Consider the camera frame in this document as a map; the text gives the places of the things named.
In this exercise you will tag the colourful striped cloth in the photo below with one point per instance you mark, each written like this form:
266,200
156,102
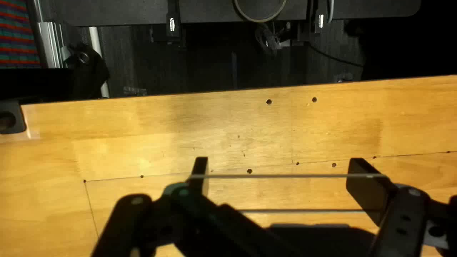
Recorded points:
16,30

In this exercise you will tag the black table corner bracket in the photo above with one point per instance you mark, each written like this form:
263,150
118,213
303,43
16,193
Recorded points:
9,119

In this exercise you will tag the aluminium frame rail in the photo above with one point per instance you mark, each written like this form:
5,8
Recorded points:
48,33

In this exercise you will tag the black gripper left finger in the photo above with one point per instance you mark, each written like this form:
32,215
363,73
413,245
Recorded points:
158,223

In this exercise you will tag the black table clamp knob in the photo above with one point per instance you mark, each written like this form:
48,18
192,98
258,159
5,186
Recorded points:
85,59

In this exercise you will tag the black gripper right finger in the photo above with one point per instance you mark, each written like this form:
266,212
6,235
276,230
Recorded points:
401,219

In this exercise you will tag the white vertical pole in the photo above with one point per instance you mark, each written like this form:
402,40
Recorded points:
98,58

